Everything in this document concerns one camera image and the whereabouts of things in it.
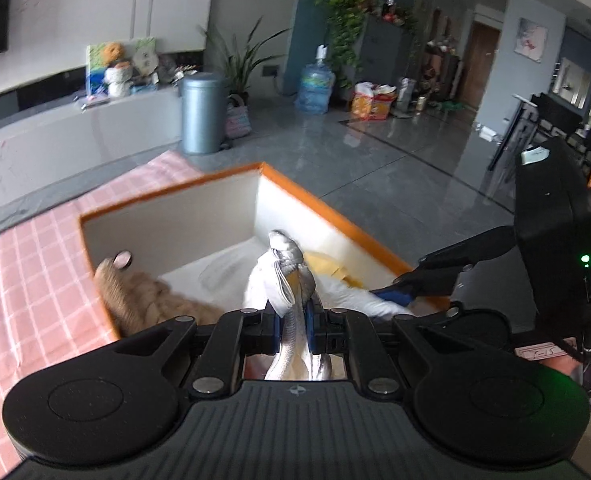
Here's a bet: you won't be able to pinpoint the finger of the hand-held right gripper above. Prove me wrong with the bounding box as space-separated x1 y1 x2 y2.
418 226 517 272
370 268 464 307

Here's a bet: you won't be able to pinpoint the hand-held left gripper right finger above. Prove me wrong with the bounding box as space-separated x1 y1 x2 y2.
306 299 476 396

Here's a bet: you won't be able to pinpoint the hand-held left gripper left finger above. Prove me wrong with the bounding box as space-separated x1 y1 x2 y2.
113 300 282 396

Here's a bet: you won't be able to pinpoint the grey and white socks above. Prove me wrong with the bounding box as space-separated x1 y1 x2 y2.
243 230 334 381

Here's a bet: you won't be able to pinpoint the white soft bundle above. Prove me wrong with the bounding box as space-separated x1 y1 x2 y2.
320 275 419 319

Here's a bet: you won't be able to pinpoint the white box with orange rim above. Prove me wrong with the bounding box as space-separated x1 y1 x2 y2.
80 162 451 341

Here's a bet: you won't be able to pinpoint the black dining chairs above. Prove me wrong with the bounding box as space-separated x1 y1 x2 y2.
488 92 591 177

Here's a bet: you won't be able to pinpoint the brown fuzzy plush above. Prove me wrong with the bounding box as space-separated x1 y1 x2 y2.
94 257 222 337

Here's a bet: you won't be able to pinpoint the orange snack bag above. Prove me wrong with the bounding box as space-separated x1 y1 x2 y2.
350 81 399 121

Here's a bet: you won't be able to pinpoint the brown wooden door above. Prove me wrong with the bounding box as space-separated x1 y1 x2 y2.
458 22 502 111

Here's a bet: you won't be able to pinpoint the dark display shelf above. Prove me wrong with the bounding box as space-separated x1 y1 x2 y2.
423 7 462 107

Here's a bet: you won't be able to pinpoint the grey cabinet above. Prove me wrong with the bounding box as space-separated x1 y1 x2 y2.
360 15 422 111

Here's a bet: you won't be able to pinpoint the checkered tote bag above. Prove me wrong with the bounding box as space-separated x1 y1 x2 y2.
226 94 253 137

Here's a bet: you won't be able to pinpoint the blue water jug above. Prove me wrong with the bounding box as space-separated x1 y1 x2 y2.
295 45 336 116

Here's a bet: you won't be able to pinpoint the silver cylindrical bin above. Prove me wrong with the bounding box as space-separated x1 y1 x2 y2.
180 72 226 155

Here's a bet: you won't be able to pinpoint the pink checkered tablecloth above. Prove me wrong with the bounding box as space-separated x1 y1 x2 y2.
0 149 207 467

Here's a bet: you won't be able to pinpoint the trailing vine plant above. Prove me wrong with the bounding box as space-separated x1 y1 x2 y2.
300 0 382 89

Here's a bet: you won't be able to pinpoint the tall leafy potted plant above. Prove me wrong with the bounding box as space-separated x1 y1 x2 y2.
200 17 287 107

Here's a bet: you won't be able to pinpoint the white television console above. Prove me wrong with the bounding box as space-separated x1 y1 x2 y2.
0 82 207 212

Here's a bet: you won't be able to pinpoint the orange plush toy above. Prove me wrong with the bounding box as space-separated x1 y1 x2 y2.
100 42 126 66

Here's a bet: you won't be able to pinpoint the framed wall mirror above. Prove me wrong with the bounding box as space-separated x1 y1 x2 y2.
558 57 591 109

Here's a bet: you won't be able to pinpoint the abstract wall painting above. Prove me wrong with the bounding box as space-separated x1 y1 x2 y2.
515 17 549 64

